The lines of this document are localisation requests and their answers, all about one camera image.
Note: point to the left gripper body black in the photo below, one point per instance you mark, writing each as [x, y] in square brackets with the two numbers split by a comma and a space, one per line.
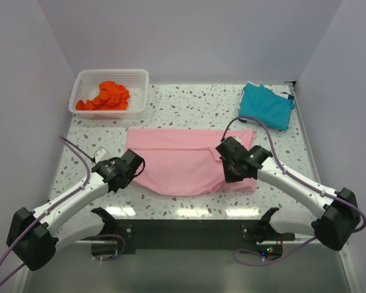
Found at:
[129, 180]

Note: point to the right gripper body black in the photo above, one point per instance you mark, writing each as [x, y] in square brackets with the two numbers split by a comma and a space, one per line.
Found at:
[231, 174]

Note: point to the pink t shirt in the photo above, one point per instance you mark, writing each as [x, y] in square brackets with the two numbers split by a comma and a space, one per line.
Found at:
[182, 162]

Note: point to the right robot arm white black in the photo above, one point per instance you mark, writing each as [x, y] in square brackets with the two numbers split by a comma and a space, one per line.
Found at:
[336, 215]

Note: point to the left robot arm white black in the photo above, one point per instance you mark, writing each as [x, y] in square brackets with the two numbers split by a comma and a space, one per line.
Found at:
[34, 236]

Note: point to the folded teal t shirt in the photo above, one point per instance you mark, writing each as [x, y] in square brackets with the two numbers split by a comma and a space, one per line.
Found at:
[263, 107]

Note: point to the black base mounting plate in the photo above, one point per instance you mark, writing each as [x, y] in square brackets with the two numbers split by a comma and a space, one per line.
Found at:
[189, 235]

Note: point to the orange t shirt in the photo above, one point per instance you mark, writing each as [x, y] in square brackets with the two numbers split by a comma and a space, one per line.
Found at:
[111, 96]

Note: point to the white plastic basket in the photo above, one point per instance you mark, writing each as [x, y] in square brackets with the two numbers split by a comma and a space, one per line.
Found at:
[86, 87]

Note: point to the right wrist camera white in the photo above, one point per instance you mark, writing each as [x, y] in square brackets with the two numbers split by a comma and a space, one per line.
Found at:
[237, 139]

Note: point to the aluminium frame rail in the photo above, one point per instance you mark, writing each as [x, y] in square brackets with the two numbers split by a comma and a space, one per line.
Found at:
[291, 86]

